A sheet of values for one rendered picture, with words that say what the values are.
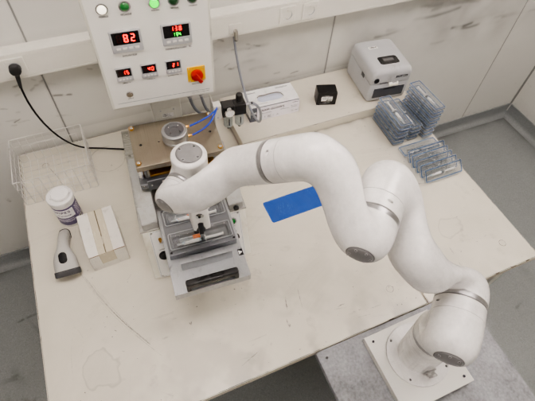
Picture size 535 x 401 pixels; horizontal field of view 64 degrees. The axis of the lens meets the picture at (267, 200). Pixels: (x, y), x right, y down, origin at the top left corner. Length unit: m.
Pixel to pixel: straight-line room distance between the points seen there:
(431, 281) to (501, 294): 1.73
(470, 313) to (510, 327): 1.54
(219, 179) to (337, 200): 0.27
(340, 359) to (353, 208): 0.75
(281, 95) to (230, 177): 1.06
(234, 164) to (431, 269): 0.45
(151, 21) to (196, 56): 0.17
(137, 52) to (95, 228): 0.60
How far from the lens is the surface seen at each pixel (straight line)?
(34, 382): 2.35
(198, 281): 1.20
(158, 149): 1.36
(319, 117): 1.93
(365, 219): 0.76
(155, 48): 1.33
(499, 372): 1.59
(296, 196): 1.68
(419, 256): 0.91
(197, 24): 1.31
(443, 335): 1.05
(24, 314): 2.49
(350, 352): 1.44
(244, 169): 0.85
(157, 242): 1.43
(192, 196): 0.92
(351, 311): 1.49
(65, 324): 1.53
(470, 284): 1.09
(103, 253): 1.50
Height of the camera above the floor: 2.10
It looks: 54 degrees down
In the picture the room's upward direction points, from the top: 5 degrees clockwise
